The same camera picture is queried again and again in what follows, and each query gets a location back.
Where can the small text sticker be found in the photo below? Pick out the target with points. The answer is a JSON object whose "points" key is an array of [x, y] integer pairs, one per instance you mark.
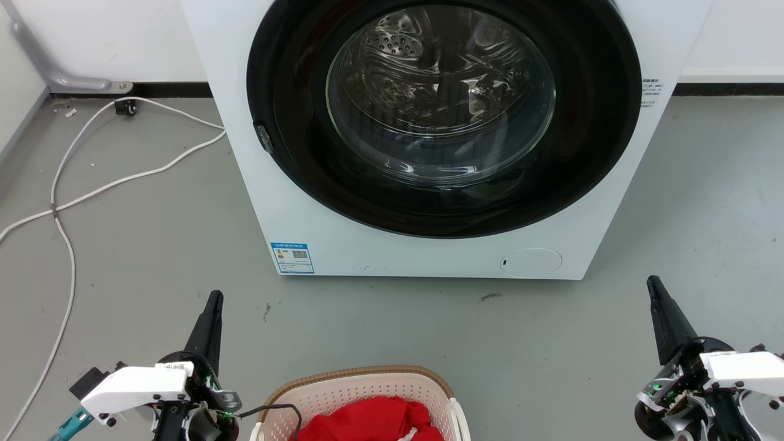
{"points": [[650, 92]]}

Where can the red garment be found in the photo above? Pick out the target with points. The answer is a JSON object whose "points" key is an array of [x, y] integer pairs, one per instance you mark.
{"points": [[367, 422]]}

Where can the small black floor plug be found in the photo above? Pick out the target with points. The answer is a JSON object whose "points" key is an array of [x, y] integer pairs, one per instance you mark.
{"points": [[125, 108]]}

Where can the grey drain pipe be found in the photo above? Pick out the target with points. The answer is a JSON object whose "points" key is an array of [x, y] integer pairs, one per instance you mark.
{"points": [[37, 52]]}

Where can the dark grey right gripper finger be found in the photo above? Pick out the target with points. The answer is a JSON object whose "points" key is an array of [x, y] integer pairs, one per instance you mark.
{"points": [[669, 324]]}

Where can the white front-load washing machine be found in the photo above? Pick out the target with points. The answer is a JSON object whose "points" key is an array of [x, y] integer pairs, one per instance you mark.
{"points": [[318, 245]]}

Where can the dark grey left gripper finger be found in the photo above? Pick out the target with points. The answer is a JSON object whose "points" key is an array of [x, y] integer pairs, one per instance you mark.
{"points": [[207, 334]]}

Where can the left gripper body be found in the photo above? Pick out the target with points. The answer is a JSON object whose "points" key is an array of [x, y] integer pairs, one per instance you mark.
{"points": [[138, 387]]}

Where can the blue energy label sticker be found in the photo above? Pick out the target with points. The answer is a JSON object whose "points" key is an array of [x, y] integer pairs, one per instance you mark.
{"points": [[292, 258]]}

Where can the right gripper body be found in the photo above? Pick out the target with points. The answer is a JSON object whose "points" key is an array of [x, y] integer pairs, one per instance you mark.
{"points": [[735, 373]]}

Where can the round white filter cover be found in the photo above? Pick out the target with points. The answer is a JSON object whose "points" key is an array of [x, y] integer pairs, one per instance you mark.
{"points": [[531, 262]]}

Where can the beige plastic laundry basket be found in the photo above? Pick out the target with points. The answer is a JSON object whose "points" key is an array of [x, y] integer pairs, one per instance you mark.
{"points": [[361, 386]]}

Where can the black round washer door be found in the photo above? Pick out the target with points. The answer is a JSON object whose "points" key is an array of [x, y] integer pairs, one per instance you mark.
{"points": [[588, 122]]}

